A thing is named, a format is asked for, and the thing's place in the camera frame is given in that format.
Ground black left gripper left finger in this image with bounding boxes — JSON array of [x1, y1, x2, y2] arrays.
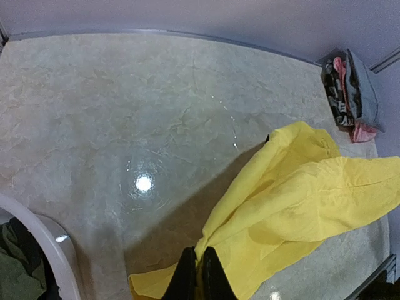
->
[[162, 247, 196, 300]]

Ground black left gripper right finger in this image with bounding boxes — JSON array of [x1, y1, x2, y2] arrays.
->
[[202, 247, 237, 300]]

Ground yellow shorts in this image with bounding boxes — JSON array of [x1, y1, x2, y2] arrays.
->
[[126, 121, 399, 299]]

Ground grey button-up shirt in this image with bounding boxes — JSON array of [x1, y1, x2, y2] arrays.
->
[[345, 49, 386, 133]]

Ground white laundry basket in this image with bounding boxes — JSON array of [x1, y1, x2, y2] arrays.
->
[[1, 194, 83, 299]]

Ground navy blue garment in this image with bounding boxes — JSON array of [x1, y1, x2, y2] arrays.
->
[[9, 217, 41, 253]]

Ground olive green garment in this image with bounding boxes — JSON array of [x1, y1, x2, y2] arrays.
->
[[1, 222, 47, 299]]

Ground pink folded garment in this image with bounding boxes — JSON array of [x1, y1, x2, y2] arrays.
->
[[333, 56, 378, 143]]

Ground black white patterned garment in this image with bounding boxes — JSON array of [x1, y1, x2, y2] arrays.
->
[[321, 59, 354, 128]]

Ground aluminium front rail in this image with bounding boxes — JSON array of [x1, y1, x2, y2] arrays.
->
[[355, 254, 399, 300]]

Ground right aluminium corner post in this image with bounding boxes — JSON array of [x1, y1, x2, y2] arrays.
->
[[370, 47, 400, 74]]

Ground aluminium corner post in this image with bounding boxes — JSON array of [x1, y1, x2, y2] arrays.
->
[[370, 47, 400, 74], [0, 22, 9, 49]]

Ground left aluminium corner post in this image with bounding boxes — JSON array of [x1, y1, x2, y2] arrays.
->
[[0, 22, 9, 49]]

